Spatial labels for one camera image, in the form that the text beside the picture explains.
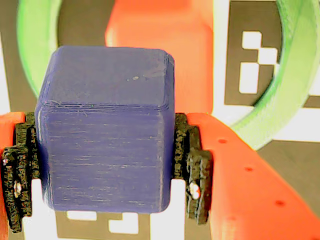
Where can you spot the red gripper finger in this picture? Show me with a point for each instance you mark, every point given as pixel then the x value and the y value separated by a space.
pixel 250 187
pixel 15 162

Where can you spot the blue cube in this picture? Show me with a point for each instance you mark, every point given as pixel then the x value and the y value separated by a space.
pixel 105 137

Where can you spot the red cube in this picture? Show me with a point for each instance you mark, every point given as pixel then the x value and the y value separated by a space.
pixel 175 30

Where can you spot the black white marker checkerboard mat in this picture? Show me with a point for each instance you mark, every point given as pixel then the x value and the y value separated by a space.
pixel 235 25

